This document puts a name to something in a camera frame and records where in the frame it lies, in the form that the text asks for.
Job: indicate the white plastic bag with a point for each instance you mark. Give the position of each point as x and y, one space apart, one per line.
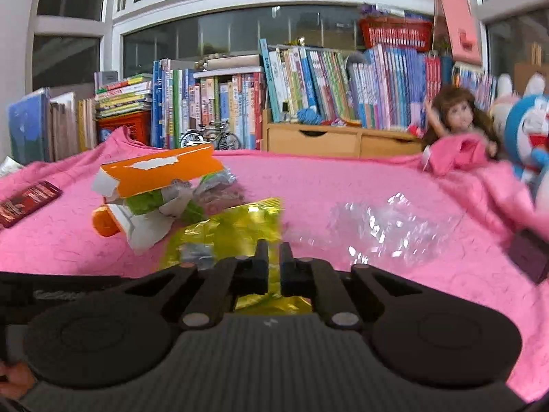
9 167

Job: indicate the row of brown hardcover books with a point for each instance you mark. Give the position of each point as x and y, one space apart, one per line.
43 126

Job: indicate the gold foil snack bag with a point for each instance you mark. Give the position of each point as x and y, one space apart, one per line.
231 227

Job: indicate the miniature bicycle model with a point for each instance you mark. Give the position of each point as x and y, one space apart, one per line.
210 137

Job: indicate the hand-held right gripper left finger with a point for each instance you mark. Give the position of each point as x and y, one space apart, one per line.
260 272

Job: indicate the orange snack box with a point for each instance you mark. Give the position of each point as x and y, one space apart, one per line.
171 171

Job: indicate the dark purple box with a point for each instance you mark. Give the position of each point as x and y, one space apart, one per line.
532 255

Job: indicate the red plastic crate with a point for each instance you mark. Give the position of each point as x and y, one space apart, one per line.
124 128

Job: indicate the white rabbit plush toy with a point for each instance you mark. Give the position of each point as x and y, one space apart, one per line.
506 103

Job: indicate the person's left hand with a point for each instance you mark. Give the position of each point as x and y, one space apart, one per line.
15 380

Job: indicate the blue cat plush toy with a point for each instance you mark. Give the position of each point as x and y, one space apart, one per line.
529 135

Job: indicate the wooden drawer box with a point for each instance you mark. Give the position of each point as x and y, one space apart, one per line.
326 141

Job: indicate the blue yarn ball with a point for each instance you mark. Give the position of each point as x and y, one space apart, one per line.
309 116

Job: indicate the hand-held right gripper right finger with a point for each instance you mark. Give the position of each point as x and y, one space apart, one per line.
288 274

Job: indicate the green plastic wrapper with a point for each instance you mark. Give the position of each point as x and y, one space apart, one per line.
146 201

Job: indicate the row of thin picture books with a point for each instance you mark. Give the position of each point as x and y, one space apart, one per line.
377 90

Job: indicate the red plastic basket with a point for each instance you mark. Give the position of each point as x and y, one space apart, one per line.
396 34

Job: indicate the row of upright children's books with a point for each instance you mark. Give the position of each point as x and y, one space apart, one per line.
206 107

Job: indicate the clear plastic bag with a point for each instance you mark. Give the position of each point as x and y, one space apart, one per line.
386 231

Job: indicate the small pink towel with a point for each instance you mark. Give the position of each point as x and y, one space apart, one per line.
463 154

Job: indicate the pink rabbit-print blanket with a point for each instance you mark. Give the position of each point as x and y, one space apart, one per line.
321 180

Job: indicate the stack of flat books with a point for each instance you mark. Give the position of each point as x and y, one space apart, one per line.
124 94

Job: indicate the brown-haired doll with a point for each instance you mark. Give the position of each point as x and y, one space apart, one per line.
457 116

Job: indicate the dark red packet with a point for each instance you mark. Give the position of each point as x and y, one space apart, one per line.
28 204

